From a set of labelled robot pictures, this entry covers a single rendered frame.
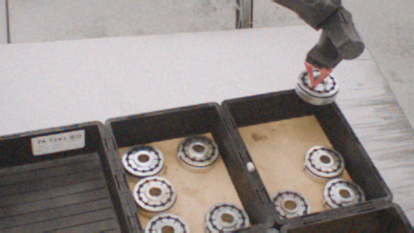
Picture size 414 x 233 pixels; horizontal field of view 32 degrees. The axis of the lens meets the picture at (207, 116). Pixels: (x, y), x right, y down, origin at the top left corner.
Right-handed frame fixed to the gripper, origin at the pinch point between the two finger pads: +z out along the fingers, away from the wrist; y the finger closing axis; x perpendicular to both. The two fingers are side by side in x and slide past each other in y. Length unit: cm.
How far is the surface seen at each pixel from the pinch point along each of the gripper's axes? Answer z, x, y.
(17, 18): 107, 167, 58
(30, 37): 107, 153, 53
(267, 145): 21.5, 5.0, -8.2
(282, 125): 21.3, 5.7, 0.7
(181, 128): 18.7, 24.2, -20.6
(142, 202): 20, 18, -45
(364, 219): 13.9, -26.6, -19.7
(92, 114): 36, 55, -19
